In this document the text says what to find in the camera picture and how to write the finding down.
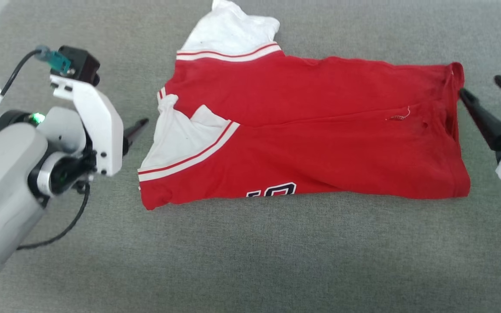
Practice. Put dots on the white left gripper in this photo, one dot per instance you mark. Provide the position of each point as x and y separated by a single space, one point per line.
102 126

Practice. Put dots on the red and white jersey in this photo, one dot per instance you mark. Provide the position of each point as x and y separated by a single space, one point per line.
311 130

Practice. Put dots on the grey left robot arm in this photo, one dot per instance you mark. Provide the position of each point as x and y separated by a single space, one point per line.
2 182

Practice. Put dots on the grey fabric sofa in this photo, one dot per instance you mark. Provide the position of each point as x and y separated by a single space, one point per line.
250 261

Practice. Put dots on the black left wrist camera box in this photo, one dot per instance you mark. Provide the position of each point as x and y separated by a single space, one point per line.
81 63

